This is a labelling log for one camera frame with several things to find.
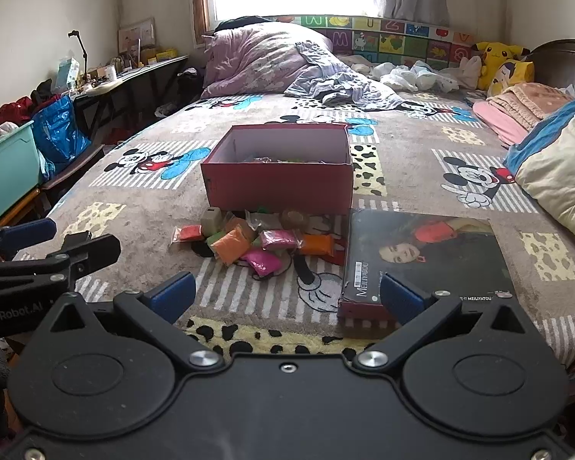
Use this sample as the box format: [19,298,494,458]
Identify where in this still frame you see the cream and blue duvet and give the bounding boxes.
[502,96,575,225]

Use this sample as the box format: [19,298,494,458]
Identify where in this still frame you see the portrait printed box lid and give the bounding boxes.
[337,208,521,332]

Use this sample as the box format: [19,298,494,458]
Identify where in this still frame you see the yellow printed cushion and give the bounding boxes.
[486,59,536,99]

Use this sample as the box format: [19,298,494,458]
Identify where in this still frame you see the framed picture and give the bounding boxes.
[118,17,157,54]

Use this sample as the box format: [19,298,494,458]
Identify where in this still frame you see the pile of colourful clay packets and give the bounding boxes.
[171,206,337,279]

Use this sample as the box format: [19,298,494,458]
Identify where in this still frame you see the yellow boxes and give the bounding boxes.
[140,47,179,64]

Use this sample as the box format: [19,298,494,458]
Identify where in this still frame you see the white plastic bags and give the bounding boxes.
[370,59,461,95]

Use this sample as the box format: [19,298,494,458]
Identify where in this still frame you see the pink folded blanket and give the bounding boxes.
[488,81,575,131]
[473,98,530,148]

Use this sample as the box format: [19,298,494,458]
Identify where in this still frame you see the grey striped garment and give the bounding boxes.
[284,40,406,107]

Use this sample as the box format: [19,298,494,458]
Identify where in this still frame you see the red garment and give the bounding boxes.
[0,96,35,128]

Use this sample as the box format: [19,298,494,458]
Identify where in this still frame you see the yellow plush toy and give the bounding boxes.
[471,40,531,91]

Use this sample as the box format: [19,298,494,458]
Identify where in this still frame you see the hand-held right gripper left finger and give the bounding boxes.
[37,271,224,371]

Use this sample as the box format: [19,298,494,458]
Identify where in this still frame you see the dark wooden headboard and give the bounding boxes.
[528,39,575,102]

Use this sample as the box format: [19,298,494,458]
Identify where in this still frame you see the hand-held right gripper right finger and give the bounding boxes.
[352,272,538,371]

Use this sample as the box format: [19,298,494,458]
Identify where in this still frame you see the red cardboard box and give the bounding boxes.
[200,125,354,215]

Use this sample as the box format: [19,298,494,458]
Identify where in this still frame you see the pink floral quilt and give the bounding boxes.
[202,25,348,100]

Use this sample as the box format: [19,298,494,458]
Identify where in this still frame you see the white plush toy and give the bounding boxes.
[453,55,484,90]

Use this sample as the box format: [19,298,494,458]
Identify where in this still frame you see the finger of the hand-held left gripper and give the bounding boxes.
[0,217,58,262]
[0,231,122,283]

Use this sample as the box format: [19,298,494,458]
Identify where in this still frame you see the teal plastic bin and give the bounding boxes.
[0,120,45,227]

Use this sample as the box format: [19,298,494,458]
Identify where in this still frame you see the teal tissue box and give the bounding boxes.
[54,57,82,93]

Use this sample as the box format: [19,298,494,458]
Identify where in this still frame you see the colourful foam alphabet mat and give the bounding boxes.
[273,13,480,72]

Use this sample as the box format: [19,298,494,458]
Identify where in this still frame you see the blue plastic bag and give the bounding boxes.
[31,95,93,176]

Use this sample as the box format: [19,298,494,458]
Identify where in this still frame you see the black desk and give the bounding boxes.
[73,54,191,143]

